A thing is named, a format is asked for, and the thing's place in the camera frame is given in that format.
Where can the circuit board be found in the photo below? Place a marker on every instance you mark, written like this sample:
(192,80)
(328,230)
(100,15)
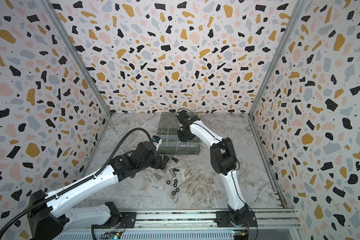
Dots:
(112,236)
(241,235)

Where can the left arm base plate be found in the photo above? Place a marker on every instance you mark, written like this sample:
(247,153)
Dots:
(123,220)

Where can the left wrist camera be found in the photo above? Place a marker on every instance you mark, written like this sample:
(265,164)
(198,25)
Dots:
(157,141)

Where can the large silver hex bolt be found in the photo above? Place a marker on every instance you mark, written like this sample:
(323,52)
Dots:
(158,176)

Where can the right circuit board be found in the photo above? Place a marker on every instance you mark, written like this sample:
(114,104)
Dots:
(241,235)

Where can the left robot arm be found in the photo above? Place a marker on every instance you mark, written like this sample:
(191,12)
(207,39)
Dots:
(55,212)

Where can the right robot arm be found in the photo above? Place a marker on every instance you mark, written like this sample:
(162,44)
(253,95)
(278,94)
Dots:
(223,160)

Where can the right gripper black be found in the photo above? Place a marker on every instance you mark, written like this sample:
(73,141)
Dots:
(183,132)

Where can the left circuit board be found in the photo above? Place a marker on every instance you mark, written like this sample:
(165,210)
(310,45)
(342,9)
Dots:
(112,236)

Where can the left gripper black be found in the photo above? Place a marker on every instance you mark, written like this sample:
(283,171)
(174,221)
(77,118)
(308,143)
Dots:
(159,165)

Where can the grey plastic organizer box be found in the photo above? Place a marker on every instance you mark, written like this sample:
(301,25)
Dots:
(171,145)

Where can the aluminium mounting rail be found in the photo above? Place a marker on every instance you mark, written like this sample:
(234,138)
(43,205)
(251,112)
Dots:
(188,220)

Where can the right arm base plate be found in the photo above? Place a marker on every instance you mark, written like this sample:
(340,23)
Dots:
(229,219)

